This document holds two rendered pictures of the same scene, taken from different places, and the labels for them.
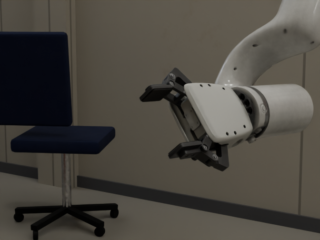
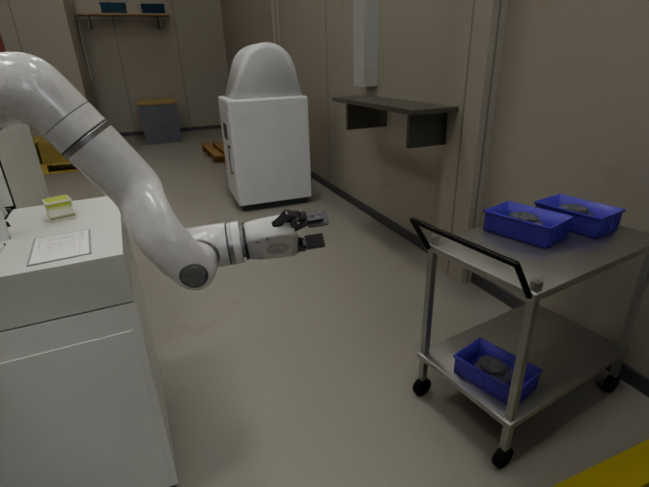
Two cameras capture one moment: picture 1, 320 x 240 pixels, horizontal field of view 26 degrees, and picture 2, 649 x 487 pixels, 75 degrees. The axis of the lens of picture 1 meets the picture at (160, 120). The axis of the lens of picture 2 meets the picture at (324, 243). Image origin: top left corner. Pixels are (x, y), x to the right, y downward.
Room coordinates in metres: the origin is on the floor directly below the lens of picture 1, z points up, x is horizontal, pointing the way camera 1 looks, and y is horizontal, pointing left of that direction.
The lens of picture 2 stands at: (1.59, 0.45, 1.42)
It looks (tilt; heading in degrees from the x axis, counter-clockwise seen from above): 23 degrees down; 214
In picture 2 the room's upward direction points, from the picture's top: 2 degrees counter-clockwise
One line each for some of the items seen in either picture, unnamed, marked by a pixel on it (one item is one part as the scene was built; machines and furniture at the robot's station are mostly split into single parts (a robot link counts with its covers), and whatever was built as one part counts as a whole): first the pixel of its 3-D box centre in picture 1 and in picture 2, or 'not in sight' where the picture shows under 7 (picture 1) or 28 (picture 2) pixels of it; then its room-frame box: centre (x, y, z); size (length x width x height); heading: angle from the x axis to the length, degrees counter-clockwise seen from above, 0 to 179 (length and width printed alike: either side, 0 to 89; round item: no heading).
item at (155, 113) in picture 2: not in sight; (159, 120); (-4.08, -7.49, 0.38); 1.42 x 0.73 x 0.76; 56
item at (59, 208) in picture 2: not in sight; (59, 208); (0.98, -1.02, 1.00); 0.07 x 0.07 x 0.07; 73
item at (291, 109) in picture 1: (269, 110); (193, 249); (1.12, -0.18, 1.09); 0.13 x 0.09 x 0.08; 136
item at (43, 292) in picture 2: not in sight; (66, 248); (1.03, -0.93, 0.89); 0.62 x 0.35 x 0.14; 59
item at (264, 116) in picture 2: not in sight; (262, 127); (-1.84, -2.64, 0.80); 0.83 x 0.69 x 1.59; 144
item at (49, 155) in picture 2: not in sight; (47, 154); (-1.44, -6.71, 0.22); 1.24 x 0.85 x 0.45; 144
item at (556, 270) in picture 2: not in sight; (523, 312); (-0.09, 0.29, 0.44); 0.94 x 0.55 x 0.88; 149
